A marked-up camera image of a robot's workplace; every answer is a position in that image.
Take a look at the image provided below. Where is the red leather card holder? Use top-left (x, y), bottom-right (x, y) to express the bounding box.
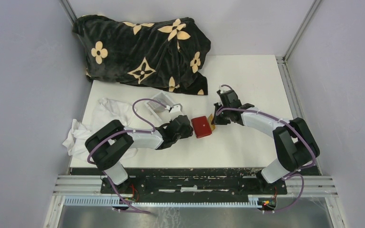
top-left (191, 116), bottom-right (212, 138)

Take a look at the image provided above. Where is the yellow credit card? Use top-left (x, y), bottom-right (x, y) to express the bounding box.
top-left (207, 114), bottom-right (216, 132)

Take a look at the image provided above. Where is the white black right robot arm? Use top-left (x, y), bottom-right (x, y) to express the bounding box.
top-left (212, 89), bottom-right (320, 194)

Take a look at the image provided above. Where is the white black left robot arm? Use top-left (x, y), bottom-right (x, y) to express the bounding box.
top-left (85, 115), bottom-right (193, 193)

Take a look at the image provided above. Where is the white plastic card box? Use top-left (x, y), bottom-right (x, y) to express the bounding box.
top-left (144, 91), bottom-right (176, 123)

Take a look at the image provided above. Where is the stack of cards in box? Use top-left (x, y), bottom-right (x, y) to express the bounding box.
top-left (147, 99), bottom-right (166, 113)

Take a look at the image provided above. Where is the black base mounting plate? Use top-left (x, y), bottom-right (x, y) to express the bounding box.
top-left (116, 168), bottom-right (288, 203)

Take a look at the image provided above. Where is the black floral blanket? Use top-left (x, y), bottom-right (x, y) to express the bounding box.
top-left (72, 15), bottom-right (211, 95)

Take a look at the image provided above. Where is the white crumpled cloth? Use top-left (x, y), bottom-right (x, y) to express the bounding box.
top-left (62, 98), bottom-right (138, 161)

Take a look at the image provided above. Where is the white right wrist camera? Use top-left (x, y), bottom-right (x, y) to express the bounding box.
top-left (217, 86), bottom-right (232, 95)

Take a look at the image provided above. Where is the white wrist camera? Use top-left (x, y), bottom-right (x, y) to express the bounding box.
top-left (217, 86), bottom-right (232, 95)
top-left (166, 104), bottom-right (184, 120)

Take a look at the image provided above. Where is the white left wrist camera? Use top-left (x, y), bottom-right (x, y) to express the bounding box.
top-left (166, 104), bottom-right (184, 120)

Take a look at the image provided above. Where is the white slotted cable duct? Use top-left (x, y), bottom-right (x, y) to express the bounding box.
top-left (63, 195), bottom-right (260, 209)

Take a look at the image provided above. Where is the aluminium frame rail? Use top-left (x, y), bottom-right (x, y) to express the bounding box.
top-left (277, 0), bottom-right (338, 199)

